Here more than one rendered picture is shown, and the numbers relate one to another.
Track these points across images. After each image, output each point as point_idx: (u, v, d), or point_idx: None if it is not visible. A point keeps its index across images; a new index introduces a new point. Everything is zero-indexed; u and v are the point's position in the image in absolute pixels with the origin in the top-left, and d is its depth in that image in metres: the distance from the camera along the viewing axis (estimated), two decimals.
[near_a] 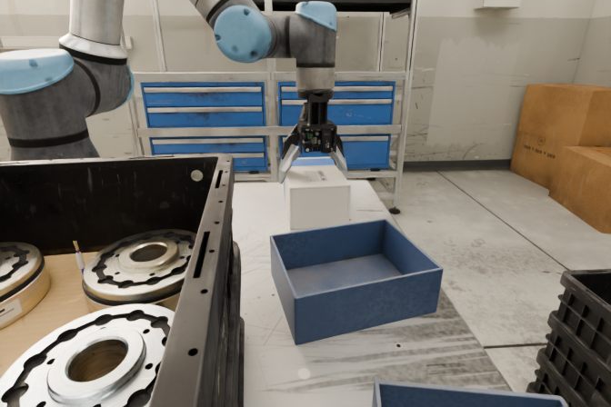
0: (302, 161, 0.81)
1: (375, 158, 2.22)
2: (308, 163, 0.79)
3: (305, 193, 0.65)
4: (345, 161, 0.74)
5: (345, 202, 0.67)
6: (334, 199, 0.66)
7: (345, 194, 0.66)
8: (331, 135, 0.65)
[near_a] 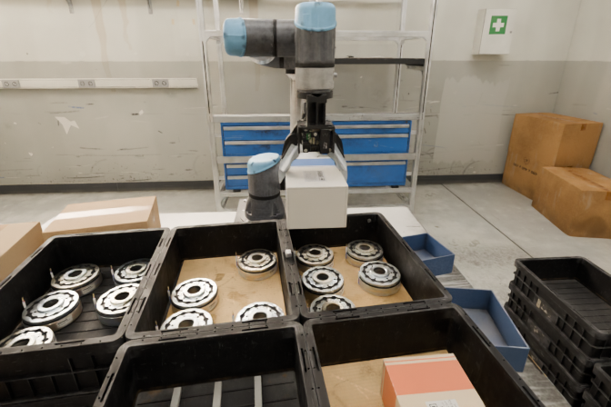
0: (304, 161, 0.81)
1: (395, 178, 2.87)
2: (309, 163, 0.79)
3: (303, 193, 0.65)
4: (345, 162, 0.73)
5: (343, 203, 0.67)
6: (331, 200, 0.66)
7: (343, 195, 0.66)
8: (329, 136, 0.65)
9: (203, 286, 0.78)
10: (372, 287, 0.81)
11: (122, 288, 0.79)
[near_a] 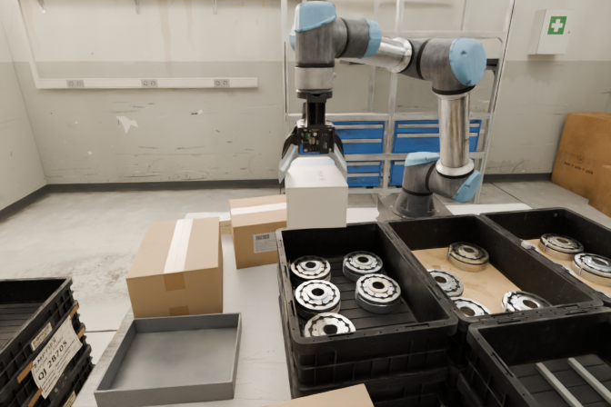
0: (304, 161, 0.81)
1: None
2: (309, 163, 0.79)
3: (303, 193, 0.65)
4: (345, 162, 0.73)
5: (343, 203, 0.67)
6: (331, 200, 0.66)
7: (343, 195, 0.66)
8: (329, 136, 0.65)
9: (446, 276, 0.82)
10: (602, 277, 0.84)
11: (366, 278, 0.83)
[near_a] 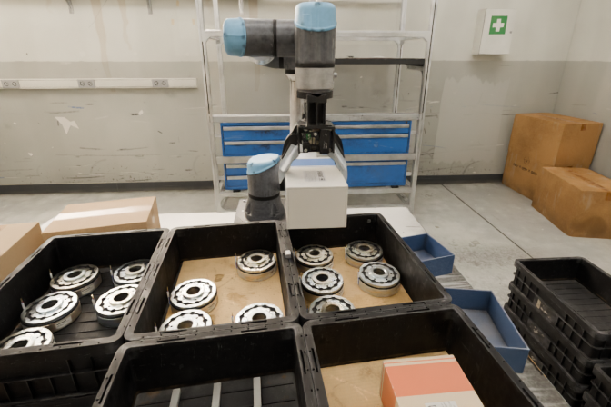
0: (304, 161, 0.81)
1: (395, 178, 2.87)
2: (309, 163, 0.79)
3: (303, 193, 0.65)
4: (345, 162, 0.73)
5: (343, 203, 0.67)
6: (331, 200, 0.66)
7: (343, 195, 0.66)
8: (329, 136, 0.65)
9: (202, 287, 0.78)
10: (372, 287, 0.80)
11: (121, 289, 0.79)
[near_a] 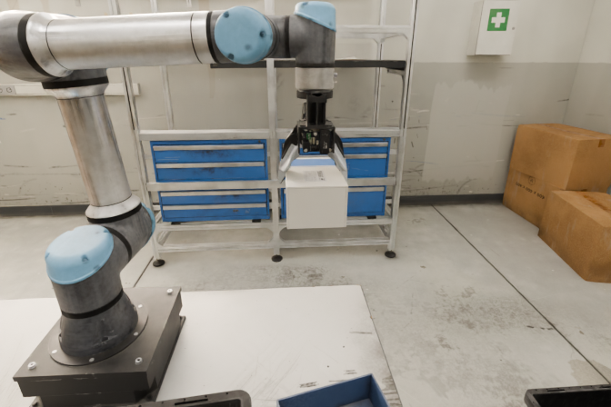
0: (304, 161, 0.81)
1: (372, 206, 2.34)
2: (309, 163, 0.79)
3: (303, 193, 0.65)
4: (345, 162, 0.73)
5: (343, 203, 0.67)
6: (331, 200, 0.66)
7: (343, 195, 0.66)
8: (329, 136, 0.65)
9: None
10: None
11: None
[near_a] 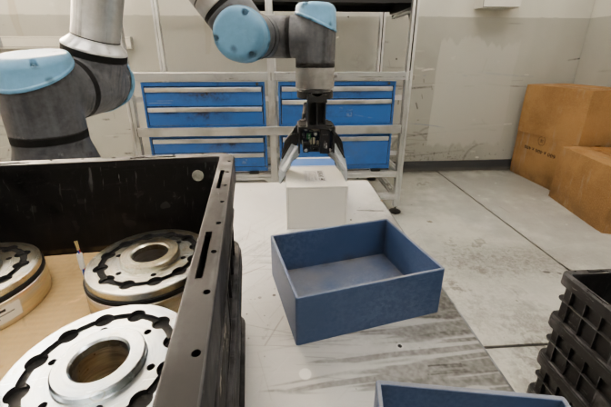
0: (304, 161, 0.81)
1: (375, 158, 2.22)
2: (309, 163, 0.79)
3: (303, 193, 0.65)
4: (345, 162, 0.73)
5: (343, 203, 0.67)
6: (331, 200, 0.66)
7: (343, 195, 0.66)
8: (329, 136, 0.65)
9: None
10: None
11: None
